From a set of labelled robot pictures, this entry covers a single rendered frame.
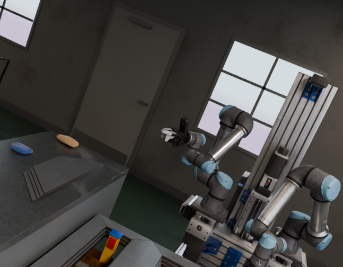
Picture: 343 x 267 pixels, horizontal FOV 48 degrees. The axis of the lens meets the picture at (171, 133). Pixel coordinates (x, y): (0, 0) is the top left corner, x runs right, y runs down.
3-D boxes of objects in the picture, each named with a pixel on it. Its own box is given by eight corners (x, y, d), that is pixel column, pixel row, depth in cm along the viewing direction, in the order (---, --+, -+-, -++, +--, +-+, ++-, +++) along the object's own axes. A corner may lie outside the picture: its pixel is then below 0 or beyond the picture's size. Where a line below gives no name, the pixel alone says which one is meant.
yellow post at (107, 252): (105, 271, 199) (117, 240, 195) (96, 266, 200) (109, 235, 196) (108, 266, 204) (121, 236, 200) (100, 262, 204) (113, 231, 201)
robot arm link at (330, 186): (310, 229, 230) (318, 162, 198) (333, 245, 220) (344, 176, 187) (298, 241, 225) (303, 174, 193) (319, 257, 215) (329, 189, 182)
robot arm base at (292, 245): (273, 236, 240) (280, 222, 238) (296, 247, 237) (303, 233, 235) (272, 244, 226) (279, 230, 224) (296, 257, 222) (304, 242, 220)
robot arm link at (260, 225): (296, 153, 203) (239, 227, 198) (314, 163, 195) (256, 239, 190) (301, 163, 211) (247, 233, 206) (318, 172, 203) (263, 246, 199)
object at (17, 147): (34, 153, 210) (36, 149, 210) (24, 157, 200) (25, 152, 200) (16, 144, 212) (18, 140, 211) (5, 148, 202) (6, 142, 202)
